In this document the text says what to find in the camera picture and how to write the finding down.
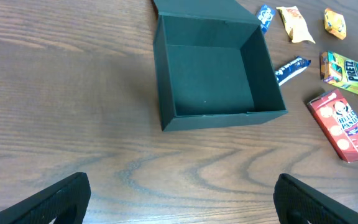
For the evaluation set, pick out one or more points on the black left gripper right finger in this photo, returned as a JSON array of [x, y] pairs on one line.
[[297, 202]]

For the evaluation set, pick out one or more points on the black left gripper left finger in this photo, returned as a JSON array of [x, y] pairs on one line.
[[63, 202]]

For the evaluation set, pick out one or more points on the red Hello Panda box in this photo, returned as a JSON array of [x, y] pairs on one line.
[[338, 121]]

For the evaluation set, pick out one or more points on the dark blue Oreo packet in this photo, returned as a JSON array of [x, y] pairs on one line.
[[291, 69]]

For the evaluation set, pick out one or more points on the green Pretz snack box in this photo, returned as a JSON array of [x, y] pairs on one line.
[[339, 71]]

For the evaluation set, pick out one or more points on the black gift box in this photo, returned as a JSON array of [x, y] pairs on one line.
[[213, 66]]

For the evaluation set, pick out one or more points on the yellow sandwich cracker packet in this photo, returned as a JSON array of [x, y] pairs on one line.
[[295, 24]]

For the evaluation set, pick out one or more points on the small yellow orange snack packet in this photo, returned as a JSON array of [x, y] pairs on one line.
[[335, 24]]

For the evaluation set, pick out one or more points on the blue Eclipse mint tin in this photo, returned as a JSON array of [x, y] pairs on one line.
[[265, 16]]

